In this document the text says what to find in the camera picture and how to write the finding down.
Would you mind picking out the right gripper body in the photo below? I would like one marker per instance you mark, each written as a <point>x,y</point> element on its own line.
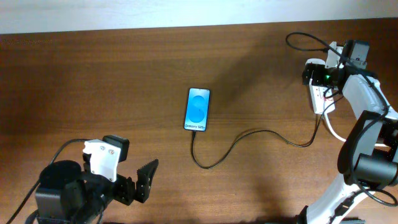
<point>311,73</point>

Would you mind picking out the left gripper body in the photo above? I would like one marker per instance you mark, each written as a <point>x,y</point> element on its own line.
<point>126,190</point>

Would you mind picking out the blue Samsung smartphone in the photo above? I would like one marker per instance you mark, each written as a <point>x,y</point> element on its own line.
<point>196,115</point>

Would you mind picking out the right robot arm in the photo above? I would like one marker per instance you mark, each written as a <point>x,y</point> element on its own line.
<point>367,162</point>

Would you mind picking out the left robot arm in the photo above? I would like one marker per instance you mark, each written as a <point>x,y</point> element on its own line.
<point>71,193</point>

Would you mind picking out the white power strip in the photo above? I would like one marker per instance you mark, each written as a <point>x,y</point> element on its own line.
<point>319,102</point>

